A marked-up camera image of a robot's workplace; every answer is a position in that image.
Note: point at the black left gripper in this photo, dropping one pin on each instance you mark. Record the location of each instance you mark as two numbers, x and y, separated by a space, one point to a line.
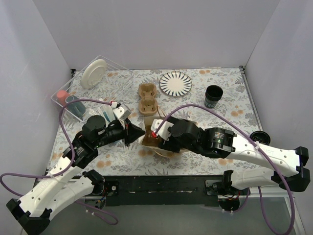
127 133

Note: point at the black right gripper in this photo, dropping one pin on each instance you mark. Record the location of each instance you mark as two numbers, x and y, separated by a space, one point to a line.
164 145

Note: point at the brown cup carrier top piece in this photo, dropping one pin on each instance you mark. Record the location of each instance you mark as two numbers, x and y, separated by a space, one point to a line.
149 140

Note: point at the brown paper bag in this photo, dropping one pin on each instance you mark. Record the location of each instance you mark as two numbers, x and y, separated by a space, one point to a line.
161 143

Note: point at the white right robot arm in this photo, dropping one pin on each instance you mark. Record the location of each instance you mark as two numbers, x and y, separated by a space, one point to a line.
277 167

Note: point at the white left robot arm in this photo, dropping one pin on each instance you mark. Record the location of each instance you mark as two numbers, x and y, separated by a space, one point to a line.
67 182

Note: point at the light blue straw cup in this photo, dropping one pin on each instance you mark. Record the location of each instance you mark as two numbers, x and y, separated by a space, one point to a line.
108 114

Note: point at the brown cardboard cup carrier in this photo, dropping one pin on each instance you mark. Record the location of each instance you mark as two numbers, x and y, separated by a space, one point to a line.
147 105

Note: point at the white wrapped straws bundle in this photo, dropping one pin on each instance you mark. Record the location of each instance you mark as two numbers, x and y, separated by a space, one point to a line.
98 108

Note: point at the floral tablecloth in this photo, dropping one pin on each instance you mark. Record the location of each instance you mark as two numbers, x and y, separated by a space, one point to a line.
233 110

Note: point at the stack of black cups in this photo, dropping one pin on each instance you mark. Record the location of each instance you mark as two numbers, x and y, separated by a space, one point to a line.
213 94

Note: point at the blue striped white plate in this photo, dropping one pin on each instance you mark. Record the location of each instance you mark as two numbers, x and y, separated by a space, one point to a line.
175 84

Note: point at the dark teal cup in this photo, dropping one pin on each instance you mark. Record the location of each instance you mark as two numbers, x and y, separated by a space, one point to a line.
76 108

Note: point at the plain white plate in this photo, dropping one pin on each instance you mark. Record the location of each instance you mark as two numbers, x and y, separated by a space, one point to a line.
93 74

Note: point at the stack of black lids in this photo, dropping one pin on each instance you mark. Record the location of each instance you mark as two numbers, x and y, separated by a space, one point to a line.
260 136

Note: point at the pink cup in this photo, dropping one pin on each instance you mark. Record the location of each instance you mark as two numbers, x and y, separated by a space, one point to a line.
61 96

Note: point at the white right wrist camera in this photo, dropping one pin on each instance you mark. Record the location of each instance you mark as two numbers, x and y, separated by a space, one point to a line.
164 133

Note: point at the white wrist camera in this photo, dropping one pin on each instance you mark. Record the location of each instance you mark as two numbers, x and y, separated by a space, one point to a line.
120 111
164 133

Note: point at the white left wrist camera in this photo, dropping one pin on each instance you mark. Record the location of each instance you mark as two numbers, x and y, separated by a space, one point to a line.
120 111

